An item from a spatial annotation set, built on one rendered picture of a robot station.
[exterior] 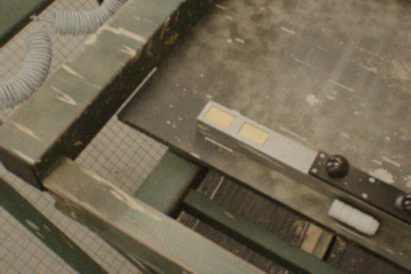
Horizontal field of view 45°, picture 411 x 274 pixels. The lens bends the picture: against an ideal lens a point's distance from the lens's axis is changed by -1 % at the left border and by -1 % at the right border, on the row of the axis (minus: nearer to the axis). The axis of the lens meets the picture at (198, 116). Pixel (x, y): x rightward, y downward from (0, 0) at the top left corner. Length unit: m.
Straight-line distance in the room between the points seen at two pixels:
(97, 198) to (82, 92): 0.19
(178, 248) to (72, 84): 0.34
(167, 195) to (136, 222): 0.13
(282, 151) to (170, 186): 0.21
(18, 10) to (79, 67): 0.52
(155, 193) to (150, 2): 0.38
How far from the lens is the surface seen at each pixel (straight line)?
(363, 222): 0.88
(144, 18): 1.01
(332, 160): 0.76
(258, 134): 0.91
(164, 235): 0.80
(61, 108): 0.88
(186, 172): 0.94
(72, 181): 0.86
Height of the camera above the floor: 1.89
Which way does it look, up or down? 12 degrees down
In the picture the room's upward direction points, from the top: 46 degrees counter-clockwise
